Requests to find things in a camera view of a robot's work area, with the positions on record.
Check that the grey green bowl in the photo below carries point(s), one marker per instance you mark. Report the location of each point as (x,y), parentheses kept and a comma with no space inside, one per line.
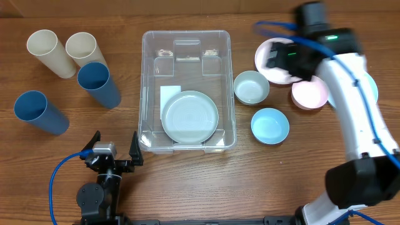
(251,87)

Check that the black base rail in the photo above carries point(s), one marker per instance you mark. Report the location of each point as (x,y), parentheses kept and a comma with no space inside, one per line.
(267,220)

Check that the pink plate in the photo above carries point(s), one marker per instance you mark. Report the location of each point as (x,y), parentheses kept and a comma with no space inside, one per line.
(273,75)

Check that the grey green plate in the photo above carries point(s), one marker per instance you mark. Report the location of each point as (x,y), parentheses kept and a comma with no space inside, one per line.
(190,117)

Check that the cream plastic cup right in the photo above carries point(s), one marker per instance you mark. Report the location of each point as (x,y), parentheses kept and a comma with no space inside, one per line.
(84,49)

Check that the light blue plate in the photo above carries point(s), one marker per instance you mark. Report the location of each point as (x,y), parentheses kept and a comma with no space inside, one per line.
(372,84)

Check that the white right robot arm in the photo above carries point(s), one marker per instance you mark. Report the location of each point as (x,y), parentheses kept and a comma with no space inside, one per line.
(370,174)

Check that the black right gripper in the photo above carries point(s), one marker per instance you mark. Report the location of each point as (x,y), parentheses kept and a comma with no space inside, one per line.
(276,59)

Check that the cream plastic cup left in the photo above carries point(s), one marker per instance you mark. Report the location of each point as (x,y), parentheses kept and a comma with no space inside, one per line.
(46,47)

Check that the light blue bowl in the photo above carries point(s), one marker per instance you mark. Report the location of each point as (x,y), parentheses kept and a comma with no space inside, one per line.
(270,126)

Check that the cream plastic cup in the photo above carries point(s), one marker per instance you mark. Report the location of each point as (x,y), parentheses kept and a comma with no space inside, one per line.
(84,49)
(46,47)

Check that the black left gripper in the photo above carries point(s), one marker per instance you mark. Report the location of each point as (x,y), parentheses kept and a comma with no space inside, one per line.
(117,164)

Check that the clear plastic storage bin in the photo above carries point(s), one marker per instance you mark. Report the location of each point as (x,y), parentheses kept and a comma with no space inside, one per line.
(195,61)

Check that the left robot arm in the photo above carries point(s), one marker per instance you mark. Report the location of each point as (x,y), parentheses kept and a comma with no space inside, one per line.
(99,200)

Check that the pink bowl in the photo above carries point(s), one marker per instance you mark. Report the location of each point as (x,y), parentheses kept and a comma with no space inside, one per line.
(309,95)

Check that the blue plastic cup upper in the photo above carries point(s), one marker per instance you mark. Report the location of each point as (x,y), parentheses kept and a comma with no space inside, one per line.
(96,79)

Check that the white label in bin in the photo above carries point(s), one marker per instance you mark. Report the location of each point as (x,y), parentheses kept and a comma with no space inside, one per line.
(166,93)

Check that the blue plastic cup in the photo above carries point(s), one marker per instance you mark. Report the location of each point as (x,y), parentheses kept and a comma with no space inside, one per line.
(35,108)
(96,79)

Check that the blue plastic cup lower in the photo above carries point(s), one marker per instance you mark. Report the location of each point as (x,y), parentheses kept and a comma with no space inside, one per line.
(35,108)

